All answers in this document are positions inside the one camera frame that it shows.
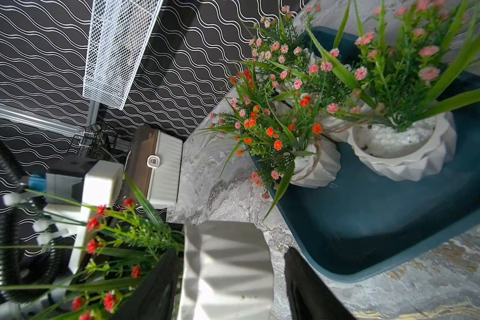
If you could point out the pink flower potted plant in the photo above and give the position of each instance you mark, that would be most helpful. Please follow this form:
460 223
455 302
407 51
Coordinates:
293 64

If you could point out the red flower potted plant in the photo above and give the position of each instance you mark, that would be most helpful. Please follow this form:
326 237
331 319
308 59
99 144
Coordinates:
227 272

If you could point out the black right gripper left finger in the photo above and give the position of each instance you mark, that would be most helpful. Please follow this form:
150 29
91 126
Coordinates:
154 299

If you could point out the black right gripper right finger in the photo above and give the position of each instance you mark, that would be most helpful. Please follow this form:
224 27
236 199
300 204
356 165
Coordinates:
309 297

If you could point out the brown lid storage box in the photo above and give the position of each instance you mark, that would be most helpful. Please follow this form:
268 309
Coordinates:
154 165

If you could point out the white wire wall basket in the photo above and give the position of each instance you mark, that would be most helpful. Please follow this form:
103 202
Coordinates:
118 36

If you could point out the black wire wall basket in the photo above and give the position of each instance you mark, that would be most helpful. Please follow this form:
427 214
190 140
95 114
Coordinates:
97 141

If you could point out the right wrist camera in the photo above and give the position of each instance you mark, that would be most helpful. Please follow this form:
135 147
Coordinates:
73 186

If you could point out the white pot green plant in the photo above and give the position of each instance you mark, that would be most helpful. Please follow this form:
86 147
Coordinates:
401 83

